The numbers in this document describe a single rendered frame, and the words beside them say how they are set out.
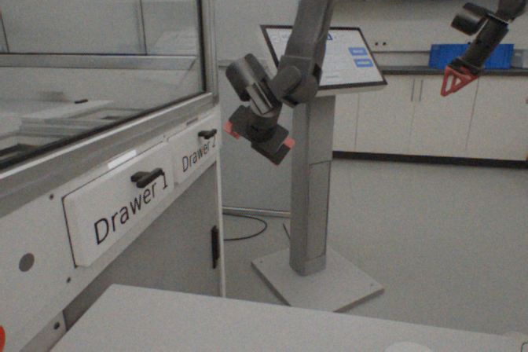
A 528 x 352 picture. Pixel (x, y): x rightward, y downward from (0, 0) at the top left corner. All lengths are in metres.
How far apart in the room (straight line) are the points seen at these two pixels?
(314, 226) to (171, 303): 1.20
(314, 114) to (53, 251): 1.16
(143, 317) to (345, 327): 0.28
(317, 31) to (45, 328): 0.59
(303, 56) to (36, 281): 0.49
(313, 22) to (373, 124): 2.95
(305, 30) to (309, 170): 1.02
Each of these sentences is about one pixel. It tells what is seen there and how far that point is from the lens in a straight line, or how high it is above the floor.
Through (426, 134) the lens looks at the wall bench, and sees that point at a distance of 3.64.
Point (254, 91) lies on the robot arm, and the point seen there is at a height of 1.05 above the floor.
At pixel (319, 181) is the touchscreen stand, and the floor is 0.53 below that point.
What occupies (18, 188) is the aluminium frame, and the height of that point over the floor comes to 0.97.
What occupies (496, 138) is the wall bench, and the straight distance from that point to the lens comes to 3.83.
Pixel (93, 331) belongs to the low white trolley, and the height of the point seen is 0.76.
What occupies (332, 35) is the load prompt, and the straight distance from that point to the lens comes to 1.59.
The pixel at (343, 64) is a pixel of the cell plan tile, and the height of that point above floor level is 1.05.
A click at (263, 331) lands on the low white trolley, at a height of 0.76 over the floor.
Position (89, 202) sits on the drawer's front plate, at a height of 0.91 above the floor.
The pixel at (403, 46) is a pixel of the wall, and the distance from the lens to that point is 4.12.
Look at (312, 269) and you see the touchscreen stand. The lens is 1.83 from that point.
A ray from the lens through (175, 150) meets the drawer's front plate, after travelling 0.80.
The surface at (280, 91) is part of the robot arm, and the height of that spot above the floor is 1.05.
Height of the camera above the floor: 1.13
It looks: 18 degrees down
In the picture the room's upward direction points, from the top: straight up
